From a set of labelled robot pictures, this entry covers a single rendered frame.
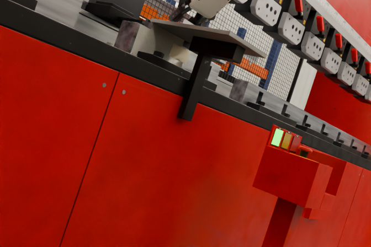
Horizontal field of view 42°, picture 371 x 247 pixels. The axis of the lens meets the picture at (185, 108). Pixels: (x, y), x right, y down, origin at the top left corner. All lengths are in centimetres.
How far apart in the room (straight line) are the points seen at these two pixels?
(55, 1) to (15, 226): 47
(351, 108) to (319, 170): 209
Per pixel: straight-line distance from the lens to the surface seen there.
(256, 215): 173
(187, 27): 119
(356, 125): 332
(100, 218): 116
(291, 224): 137
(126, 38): 125
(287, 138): 143
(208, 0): 126
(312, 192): 129
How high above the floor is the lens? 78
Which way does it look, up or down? 1 degrees up
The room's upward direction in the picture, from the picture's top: 19 degrees clockwise
